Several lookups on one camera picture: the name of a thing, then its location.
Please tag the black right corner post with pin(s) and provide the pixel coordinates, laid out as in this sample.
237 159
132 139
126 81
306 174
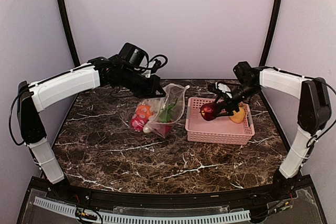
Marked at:
270 32

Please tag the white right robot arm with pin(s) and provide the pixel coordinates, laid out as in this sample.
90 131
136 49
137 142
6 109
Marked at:
313 113

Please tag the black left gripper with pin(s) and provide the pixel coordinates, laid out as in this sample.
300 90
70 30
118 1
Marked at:
150 92

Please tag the red toy pomegranate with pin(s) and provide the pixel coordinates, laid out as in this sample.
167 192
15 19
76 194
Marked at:
163 129

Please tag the black corner frame post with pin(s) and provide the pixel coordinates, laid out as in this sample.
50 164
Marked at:
68 33

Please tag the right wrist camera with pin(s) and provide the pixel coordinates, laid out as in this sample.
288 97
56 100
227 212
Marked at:
243 71

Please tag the yellow toy pear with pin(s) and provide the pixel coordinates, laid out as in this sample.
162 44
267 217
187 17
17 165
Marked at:
238 117

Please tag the pink perforated plastic basket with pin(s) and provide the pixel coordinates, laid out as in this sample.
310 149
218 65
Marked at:
221 130

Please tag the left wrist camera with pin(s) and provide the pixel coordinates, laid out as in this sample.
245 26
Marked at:
132 54

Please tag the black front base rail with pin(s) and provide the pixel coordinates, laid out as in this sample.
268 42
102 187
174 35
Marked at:
298 204

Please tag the orange toy fruit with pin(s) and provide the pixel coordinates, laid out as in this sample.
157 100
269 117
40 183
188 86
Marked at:
144 111

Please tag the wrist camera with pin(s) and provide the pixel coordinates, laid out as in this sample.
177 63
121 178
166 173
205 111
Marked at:
132 54
243 71

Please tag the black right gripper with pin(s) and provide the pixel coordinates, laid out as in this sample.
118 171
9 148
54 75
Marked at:
229 105

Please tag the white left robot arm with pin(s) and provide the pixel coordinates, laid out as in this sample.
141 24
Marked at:
34 100

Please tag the clear zip top bag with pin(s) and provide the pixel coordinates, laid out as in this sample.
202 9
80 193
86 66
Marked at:
173 91

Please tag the white slotted cable duct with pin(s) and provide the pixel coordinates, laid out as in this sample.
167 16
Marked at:
145 215

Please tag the white toy cabbage with leaves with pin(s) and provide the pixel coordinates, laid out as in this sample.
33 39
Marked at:
155 107

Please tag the dark purple toy vegetable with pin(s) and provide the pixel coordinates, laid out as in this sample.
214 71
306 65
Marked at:
208 111

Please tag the white toy radish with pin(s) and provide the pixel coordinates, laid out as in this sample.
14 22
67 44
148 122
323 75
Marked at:
165 114

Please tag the red toy apple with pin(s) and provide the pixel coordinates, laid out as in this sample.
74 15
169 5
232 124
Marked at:
138 123

